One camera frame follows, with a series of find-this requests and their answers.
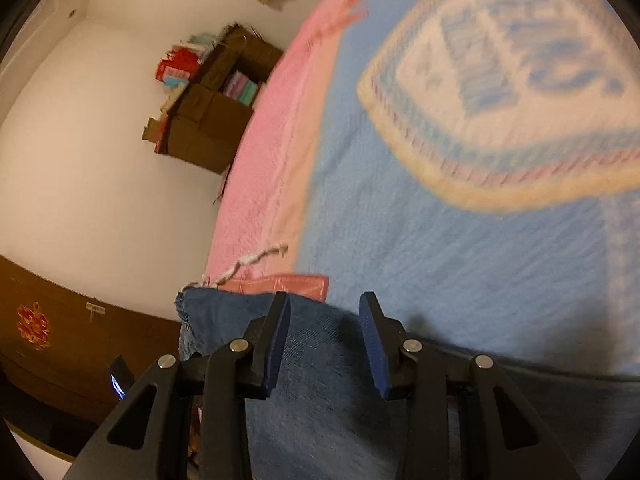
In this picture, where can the brown wooden cabinet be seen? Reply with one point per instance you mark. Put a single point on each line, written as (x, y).
(200, 130)

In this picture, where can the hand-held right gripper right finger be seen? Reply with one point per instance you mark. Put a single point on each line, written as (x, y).
(372, 345)

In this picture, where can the red box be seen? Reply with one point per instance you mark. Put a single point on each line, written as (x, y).
(175, 65)

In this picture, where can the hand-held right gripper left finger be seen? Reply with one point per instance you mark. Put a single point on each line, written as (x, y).
(278, 340)

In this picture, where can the stack of pastel books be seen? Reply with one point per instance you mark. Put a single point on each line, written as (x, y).
(241, 89)

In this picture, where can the brown wooden bed frame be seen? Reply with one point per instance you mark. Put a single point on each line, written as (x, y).
(65, 340)

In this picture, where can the blue denim pants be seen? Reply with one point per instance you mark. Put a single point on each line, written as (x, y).
(325, 410)

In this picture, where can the pink bed sheet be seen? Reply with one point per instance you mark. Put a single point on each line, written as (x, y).
(260, 160)

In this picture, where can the blue printed blanket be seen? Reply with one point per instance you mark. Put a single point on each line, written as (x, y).
(400, 235)

